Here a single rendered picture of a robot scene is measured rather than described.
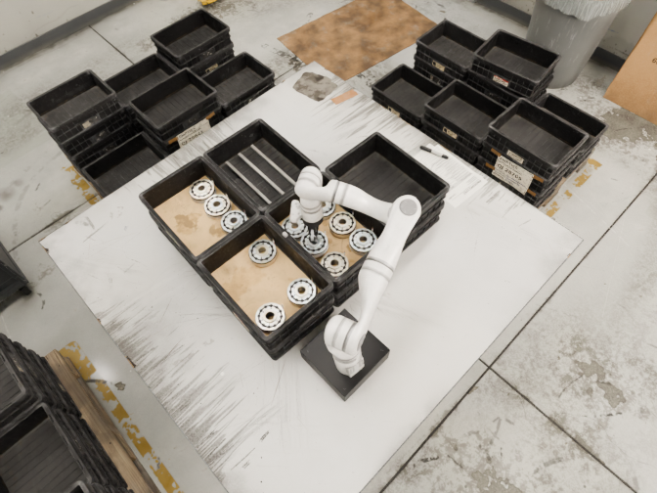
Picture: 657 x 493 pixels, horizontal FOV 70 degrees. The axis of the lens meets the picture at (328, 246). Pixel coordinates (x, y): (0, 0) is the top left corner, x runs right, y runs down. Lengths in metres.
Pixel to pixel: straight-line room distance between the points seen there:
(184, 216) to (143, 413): 1.08
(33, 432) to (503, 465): 2.01
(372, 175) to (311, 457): 1.09
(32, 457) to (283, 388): 1.08
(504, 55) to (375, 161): 1.42
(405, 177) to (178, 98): 1.53
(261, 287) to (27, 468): 1.18
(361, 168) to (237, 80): 1.40
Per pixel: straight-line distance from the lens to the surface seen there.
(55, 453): 2.28
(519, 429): 2.51
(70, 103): 3.20
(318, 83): 2.54
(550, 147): 2.73
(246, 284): 1.72
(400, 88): 3.20
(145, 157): 3.01
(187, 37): 3.39
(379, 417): 1.67
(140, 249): 2.08
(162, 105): 2.95
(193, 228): 1.90
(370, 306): 1.34
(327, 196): 1.45
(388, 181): 1.94
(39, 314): 3.04
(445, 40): 3.43
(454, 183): 2.14
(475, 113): 2.94
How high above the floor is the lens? 2.34
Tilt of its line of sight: 59 degrees down
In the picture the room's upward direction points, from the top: 4 degrees counter-clockwise
